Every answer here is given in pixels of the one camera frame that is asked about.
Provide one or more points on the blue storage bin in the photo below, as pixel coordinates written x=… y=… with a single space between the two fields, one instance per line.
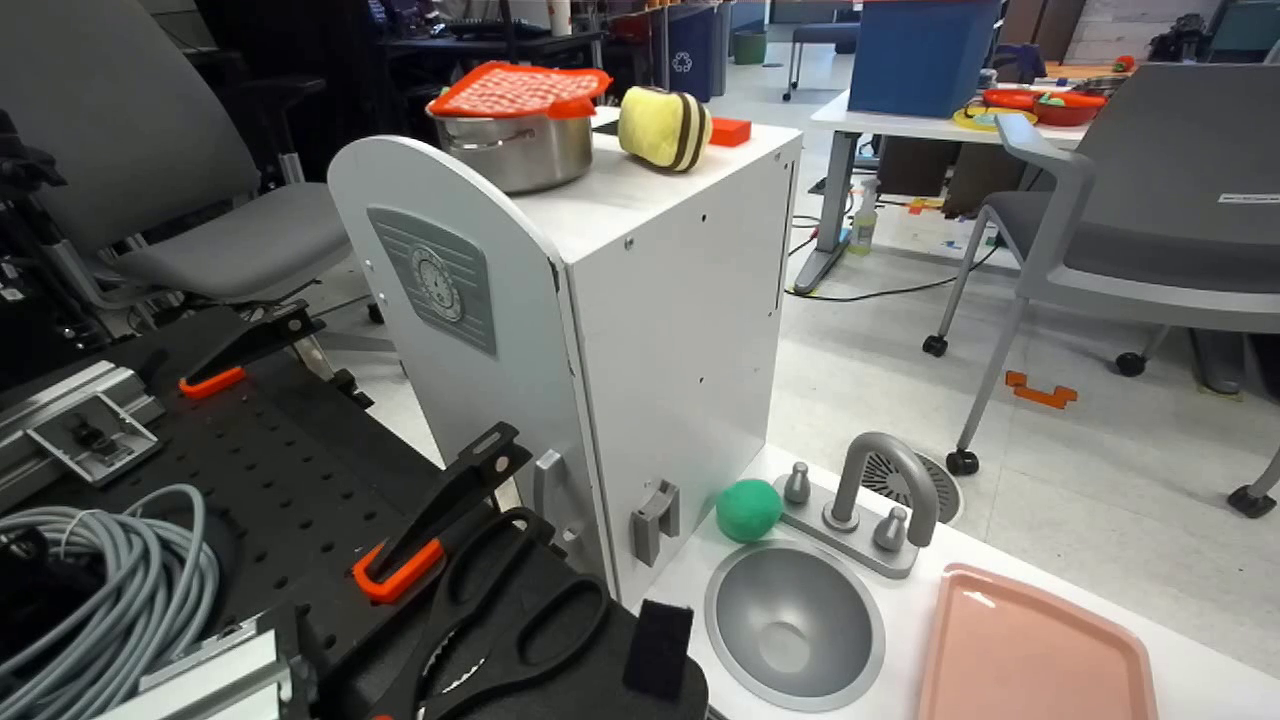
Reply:
x=922 y=59

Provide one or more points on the grey toy faucet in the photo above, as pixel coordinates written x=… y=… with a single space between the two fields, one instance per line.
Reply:
x=878 y=514

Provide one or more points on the grey office chair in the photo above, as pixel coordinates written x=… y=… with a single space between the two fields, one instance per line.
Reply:
x=152 y=181
x=1166 y=214

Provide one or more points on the pink plastic tray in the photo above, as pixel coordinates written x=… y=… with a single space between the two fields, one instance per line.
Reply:
x=1006 y=648

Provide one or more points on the orange rectangular block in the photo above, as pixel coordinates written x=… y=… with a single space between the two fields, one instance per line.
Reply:
x=729 y=132

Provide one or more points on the black orange clamp far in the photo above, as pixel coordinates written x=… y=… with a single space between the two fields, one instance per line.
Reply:
x=243 y=349

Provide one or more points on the black orange clamp near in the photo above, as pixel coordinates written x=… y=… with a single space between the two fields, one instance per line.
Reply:
x=406 y=559

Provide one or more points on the grey office chair left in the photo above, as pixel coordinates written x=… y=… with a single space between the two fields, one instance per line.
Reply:
x=152 y=181

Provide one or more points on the white toy kitchen cabinet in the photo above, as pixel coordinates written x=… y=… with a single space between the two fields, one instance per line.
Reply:
x=625 y=325

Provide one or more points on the grey cabinet door latch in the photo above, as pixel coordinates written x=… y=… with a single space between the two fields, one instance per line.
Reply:
x=654 y=520

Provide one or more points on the black orange clamp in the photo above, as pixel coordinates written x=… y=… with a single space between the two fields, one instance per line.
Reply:
x=243 y=349
x=406 y=559

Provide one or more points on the grey office chair right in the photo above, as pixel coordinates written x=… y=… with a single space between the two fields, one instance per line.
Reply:
x=1166 y=214

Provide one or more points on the grey toy sink bowl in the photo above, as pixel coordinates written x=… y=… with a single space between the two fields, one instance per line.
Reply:
x=794 y=625

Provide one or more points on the black and yellow sponge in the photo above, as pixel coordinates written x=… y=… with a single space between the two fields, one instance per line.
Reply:
x=666 y=128

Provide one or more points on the orange clip on floor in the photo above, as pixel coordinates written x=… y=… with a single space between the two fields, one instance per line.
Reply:
x=1051 y=398

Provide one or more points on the stainless steel pot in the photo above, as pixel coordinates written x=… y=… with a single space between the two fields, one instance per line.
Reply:
x=527 y=152

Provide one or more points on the green ball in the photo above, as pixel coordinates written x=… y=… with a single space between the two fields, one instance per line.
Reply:
x=751 y=511

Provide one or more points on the white desk background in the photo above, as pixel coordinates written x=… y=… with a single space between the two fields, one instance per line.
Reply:
x=859 y=144

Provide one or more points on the black perforated mounting board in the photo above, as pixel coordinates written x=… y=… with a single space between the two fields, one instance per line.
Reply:
x=300 y=481

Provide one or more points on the orange checkered pot holder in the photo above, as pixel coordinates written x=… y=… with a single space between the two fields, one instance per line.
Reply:
x=505 y=90

